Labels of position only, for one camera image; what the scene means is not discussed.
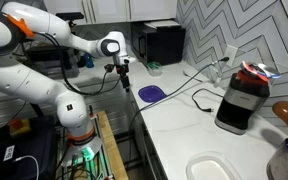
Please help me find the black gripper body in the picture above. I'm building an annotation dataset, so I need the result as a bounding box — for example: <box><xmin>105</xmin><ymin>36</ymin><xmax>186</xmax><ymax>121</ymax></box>
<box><xmin>115</xmin><ymin>62</ymin><xmax>132</xmax><ymax>78</ymax></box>

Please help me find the clear plastic container bowl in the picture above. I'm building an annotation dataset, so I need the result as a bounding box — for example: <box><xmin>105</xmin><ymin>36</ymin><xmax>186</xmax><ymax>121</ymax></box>
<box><xmin>185</xmin><ymin>151</ymin><xmax>244</xmax><ymax>180</ymax></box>

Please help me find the purple container lid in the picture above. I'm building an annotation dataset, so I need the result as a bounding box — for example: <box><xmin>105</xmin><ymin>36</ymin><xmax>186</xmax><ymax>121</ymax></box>
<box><xmin>138</xmin><ymin>85</ymin><xmax>168</xmax><ymax>104</ymax></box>

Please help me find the green small cup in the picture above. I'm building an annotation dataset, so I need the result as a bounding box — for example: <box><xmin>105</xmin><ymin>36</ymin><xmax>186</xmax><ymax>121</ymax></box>
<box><xmin>146</xmin><ymin>61</ymin><xmax>163</xmax><ymax>78</ymax></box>

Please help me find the blue bottle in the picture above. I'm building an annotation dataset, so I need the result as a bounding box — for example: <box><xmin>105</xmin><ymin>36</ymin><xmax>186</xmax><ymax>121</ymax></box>
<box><xmin>83</xmin><ymin>53</ymin><xmax>95</xmax><ymax>69</ymax></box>

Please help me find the white upper cabinet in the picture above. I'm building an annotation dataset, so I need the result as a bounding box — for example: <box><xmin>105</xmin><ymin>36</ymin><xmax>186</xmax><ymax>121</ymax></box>
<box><xmin>43</xmin><ymin>0</ymin><xmax>178</xmax><ymax>25</ymax></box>

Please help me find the wooden board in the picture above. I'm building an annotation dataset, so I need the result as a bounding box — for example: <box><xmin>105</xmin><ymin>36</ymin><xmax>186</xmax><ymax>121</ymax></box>
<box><xmin>97</xmin><ymin>110</ymin><xmax>129</xmax><ymax>180</ymax></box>

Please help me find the dark grey appliance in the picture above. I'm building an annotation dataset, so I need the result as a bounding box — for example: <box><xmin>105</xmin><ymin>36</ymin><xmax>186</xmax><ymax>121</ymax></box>
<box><xmin>25</xmin><ymin>44</ymin><xmax>82</xmax><ymax>80</ymax></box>

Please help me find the black tripod pole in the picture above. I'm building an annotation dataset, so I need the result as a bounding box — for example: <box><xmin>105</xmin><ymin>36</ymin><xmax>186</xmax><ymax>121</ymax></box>
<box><xmin>29</xmin><ymin>102</ymin><xmax>46</xmax><ymax>118</ymax></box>

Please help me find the yellow red emergency stop button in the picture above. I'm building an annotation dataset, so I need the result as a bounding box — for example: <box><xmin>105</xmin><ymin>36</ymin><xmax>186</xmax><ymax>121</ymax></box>
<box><xmin>8</xmin><ymin>118</ymin><xmax>31</xmax><ymax>137</ymax></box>

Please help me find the black silver blender base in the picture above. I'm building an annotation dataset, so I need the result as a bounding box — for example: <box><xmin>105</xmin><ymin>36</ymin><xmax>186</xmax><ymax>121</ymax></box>
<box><xmin>214</xmin><ymin>70</ymin><xmax>271</xmax><ymax>136</ymax></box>

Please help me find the black bag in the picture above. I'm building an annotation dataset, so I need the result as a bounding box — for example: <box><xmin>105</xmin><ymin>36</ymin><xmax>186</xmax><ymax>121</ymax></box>
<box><xmin>0</xmin><ymin>115</ymin><xmax>59</xmax><ymax>180</ymax></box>

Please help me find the red white spatula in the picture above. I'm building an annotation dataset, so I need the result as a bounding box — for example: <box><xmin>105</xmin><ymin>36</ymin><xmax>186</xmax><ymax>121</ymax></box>
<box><xmin>239</xmin><ymin>60</ymin><xmax>270</xmax><ymax>83</ymax></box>

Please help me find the white drawer cabinet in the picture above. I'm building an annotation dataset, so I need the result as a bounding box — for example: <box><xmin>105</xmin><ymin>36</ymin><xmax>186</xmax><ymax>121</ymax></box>
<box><xmin>0</xmin><ymin>78</ymin><xmax>132</xmax><ymax>136</ymax></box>

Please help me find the white QR code label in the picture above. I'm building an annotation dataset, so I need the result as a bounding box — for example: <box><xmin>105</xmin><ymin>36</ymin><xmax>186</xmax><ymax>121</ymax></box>
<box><xmin>3</xmin><ymin>144</ymin><xmax>16</xmax><ymax>163</ymax></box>

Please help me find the silver blue spoon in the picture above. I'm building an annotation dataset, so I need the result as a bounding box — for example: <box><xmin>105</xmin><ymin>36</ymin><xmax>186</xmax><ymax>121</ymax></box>
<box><xmin>253</xmin><ymin>63</ymin><xmax>282</xmax><ymax>80</ymax></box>

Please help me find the brown wooden spoon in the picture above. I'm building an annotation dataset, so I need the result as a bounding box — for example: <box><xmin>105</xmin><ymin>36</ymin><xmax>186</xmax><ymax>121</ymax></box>
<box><xmin>272</xmin><ymin>100</ymin><xmax>288</xmax><ymax>140</ymax></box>

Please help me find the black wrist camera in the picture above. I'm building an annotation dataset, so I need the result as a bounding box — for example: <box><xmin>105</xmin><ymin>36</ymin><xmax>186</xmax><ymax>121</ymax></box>
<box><xmin>104</xmin><ymin>64</ymin><xmax>115</xmax><ymax>74</ymax></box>

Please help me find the long grey cable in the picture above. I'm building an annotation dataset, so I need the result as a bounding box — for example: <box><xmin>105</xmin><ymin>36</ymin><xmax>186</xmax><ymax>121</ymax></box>
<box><xmin>127</xmin><ymin>56</ymin><xmax>231</xmax><ymax>168</ymax></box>

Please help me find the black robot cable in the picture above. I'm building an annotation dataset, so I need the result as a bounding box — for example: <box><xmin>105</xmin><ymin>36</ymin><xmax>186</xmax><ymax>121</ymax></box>
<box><xmin>33</xmin><ymin>31</ymin><xmax>122</xmax><ymax>97</ymax></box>

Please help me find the black power cord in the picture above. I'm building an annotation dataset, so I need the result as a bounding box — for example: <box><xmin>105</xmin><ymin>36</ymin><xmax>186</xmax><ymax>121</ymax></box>
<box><xmin>191</xmin><ymin>88</ymin><xmax>226</xmax><ymax>114</ymax></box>

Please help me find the black stereo camera bar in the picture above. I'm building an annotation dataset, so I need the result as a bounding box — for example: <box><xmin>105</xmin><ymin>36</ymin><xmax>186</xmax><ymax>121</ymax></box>
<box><xmin>55</xmin><ymin>12</ymin><xmax>85</xmax><ymax>22</ymax></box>

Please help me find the white wall outlet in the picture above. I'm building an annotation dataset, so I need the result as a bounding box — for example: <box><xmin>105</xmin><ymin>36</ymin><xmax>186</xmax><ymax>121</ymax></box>
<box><xmin>223</xmin><ymin>44</ymin><xmax>239</xmax><ymax>68</ymax></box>

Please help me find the orange cable clip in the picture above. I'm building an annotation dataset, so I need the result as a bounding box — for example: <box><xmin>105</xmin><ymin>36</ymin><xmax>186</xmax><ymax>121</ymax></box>
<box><xmin>3</xmin><ymin>13</ymin><xmax>35</xmax><ymax>39</ymax></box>

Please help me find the white charging cable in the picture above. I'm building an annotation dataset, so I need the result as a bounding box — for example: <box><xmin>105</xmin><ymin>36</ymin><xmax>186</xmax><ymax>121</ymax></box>
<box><xmin>13</xmin><ymin>154</ymin><xmax>40</xmax><ymax>180</ymax></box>

